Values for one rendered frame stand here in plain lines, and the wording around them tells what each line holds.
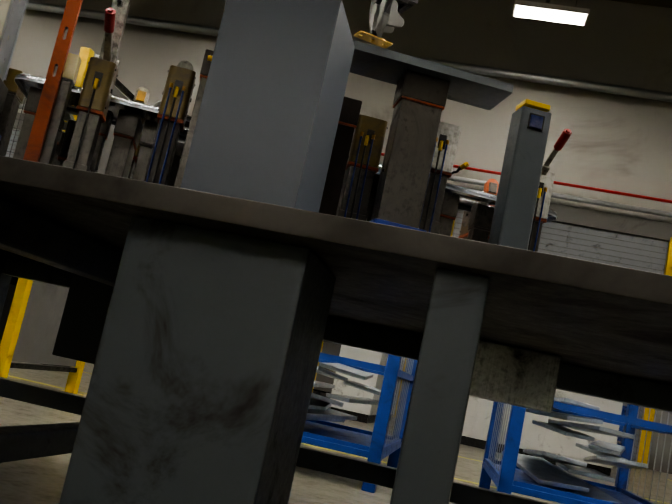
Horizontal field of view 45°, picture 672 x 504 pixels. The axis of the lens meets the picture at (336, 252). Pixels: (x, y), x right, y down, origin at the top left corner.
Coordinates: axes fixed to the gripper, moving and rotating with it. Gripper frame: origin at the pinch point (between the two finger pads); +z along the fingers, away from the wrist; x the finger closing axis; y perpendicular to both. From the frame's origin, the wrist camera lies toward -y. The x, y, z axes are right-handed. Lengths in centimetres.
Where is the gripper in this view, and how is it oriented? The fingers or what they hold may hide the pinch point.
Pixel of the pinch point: (374, 32)
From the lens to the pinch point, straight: 187.2
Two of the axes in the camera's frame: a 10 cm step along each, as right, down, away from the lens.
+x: -4.2, 0.5, 9.0
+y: 8.8, 2.5, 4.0
